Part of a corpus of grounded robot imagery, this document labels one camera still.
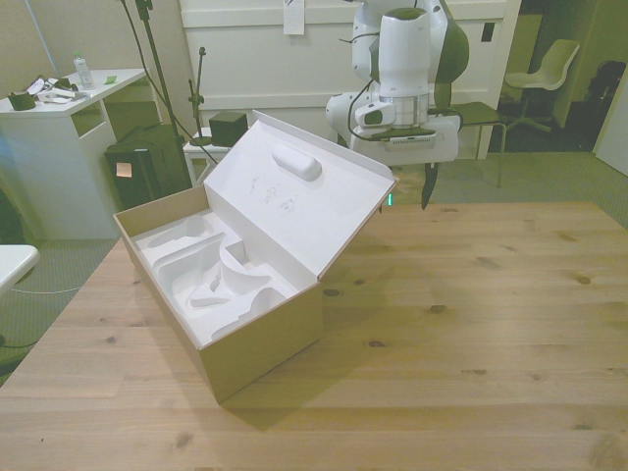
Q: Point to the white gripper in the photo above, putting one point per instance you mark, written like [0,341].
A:
[441,142]

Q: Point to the brown cardboard box with lid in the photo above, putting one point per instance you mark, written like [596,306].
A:
[265,343]

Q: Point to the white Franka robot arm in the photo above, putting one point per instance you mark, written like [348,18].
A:
[402,59]

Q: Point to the black cube box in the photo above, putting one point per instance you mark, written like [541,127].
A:
[228,128]

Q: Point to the white moulded box insert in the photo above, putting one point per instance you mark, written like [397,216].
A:
[176,275]

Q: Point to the dark seat metal stool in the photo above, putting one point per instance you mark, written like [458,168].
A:
[478,115]

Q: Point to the white swivel chair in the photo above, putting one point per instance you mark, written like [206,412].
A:
[552,66]

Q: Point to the black bag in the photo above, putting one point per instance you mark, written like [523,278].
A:
[606,88]

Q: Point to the white hanging paper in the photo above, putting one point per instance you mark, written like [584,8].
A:
[293,19]

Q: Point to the small white table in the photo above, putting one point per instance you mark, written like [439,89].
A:
[196,152]

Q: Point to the short black stand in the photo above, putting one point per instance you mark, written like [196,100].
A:
[198,98]

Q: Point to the black floor case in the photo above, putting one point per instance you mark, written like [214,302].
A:
[147,172]

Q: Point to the tall black tripod stand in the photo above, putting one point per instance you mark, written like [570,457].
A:
[159,64]

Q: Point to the yellow sticky note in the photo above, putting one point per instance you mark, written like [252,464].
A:
[123,170]

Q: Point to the green sticky note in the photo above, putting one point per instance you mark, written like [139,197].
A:
[111,79]

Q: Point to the clear plastic bottle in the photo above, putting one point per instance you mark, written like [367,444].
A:
[84,73]

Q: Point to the white handheld device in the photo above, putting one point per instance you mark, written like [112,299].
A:
[56,95]

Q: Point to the white desk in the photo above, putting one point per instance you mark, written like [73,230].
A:
[44,147]

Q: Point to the white round table edge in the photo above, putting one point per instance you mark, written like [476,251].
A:
[15,262]

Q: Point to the black wall switch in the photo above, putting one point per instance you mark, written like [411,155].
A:
[488,32]

